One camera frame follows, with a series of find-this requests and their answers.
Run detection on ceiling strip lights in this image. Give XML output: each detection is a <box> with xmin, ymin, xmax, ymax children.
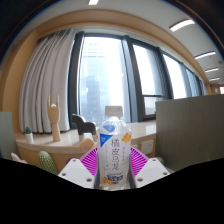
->
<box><xmin>87</xmin><ymin>0</ymin><xmax>224</xmax><ymax>94</ymax></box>

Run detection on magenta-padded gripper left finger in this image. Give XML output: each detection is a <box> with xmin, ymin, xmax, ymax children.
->
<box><xmin>56</xmin><ymin>146</ymin><xmax>100</xmax><ymax>190</ymax></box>

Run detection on tall green cactus ornament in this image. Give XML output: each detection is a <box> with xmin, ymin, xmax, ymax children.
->
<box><xmin>37</xmin><ymin>150</ymin><xmax>59</xmax><ymax>176</ymax></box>

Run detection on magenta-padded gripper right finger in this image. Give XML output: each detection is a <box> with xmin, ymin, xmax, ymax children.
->
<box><xmin>129</xmin><ymin>146</ymin><xmax>171</xmax><ymax>190</ymax></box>

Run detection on small plant in white pot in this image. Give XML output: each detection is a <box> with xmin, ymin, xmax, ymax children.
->
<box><xmin>24</xmin><ymin>126</ymin><xmax>35</xmax><ymax>145</ymax></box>

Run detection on grey-green desk partition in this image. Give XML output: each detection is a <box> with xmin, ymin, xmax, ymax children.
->
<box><xmin>154</xmin><ymin>93</ymin><xmax>224</xmax><ymax>173</ymax></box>
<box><xmin>0</xmin><ymin>111</ymin><xmax>20</xmax><ymax>160</ymax></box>

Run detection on grey pleated curtain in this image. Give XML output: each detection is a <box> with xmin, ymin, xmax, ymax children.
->
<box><xmin>18</xmin><ymin>29</ymin><xmax>76</xmax><ymax>134</ymax></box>

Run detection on wooden hand model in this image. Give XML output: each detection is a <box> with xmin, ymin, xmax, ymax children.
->
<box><xmin>46</xmin><ymin>93</ymin><xmax>62</xmax><ymax>143</ymax></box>

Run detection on white wall socket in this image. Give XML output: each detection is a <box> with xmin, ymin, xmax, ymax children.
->
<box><xmin>140</xmin><ymin>139</ymin><xmax>155</xmax><ymax>155</ymax></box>

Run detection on clear plastic drink bottle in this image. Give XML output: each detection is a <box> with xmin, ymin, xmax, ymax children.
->
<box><xmin>96</xmin><ymin>105</ymin><xmax>132</xmax><ymax>191</ymax></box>

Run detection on dark-framed window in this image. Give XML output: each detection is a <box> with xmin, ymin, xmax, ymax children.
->
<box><xmin>68</xmin><ymin>31</ymin><xmax>209</xmax><ymax>129</ymax></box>

